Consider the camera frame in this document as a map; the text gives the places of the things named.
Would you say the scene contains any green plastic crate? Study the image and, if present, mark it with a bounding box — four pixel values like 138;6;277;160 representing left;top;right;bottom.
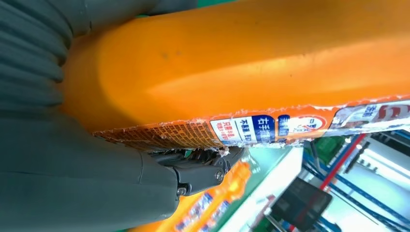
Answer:
312;136;347;158

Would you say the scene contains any red rack post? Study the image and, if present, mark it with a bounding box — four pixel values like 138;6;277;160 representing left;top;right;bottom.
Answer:
288;133;367;232

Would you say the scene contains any blue metal shelving rack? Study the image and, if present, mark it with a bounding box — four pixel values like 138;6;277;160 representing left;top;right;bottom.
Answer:
301;128;410;232

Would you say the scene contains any black monitor screen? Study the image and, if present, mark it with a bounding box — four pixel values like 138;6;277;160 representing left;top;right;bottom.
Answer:
270;177;333;231

